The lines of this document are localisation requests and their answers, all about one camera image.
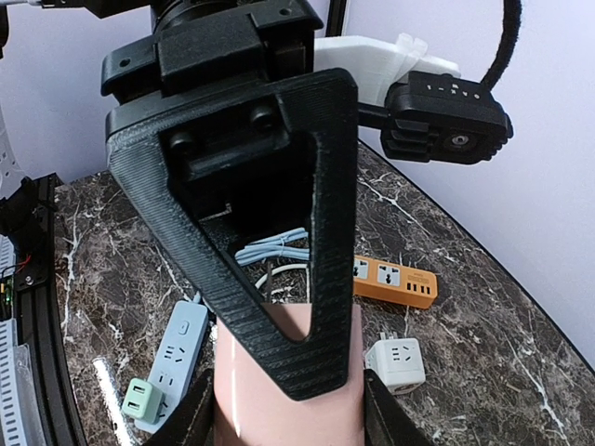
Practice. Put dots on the orange power strip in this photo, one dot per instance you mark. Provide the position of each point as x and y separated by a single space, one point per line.
396 284

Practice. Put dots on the green charger plug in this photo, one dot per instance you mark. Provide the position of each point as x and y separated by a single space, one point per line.
142 401

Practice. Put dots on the black front frame rail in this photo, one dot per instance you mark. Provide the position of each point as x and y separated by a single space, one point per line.
38 323

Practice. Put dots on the pink charger plug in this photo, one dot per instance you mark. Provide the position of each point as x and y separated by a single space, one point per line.
297 379

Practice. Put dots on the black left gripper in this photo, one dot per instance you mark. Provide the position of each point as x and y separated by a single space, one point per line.
203 43

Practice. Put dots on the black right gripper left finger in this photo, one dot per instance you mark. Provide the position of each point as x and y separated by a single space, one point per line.
191 423

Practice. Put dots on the white slotted cable duct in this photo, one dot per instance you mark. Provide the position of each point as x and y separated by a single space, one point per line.
14 429

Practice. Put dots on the white cube socket adapter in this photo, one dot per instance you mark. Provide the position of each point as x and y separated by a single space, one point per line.
397 362

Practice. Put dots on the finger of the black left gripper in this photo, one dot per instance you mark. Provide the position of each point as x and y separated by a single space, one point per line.
214 169

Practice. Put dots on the light blue power strip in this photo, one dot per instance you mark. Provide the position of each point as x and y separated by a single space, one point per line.
177 354

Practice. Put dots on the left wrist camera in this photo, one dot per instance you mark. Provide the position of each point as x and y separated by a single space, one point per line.
436 117

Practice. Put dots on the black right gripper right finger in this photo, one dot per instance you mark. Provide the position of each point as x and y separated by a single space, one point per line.
386 423

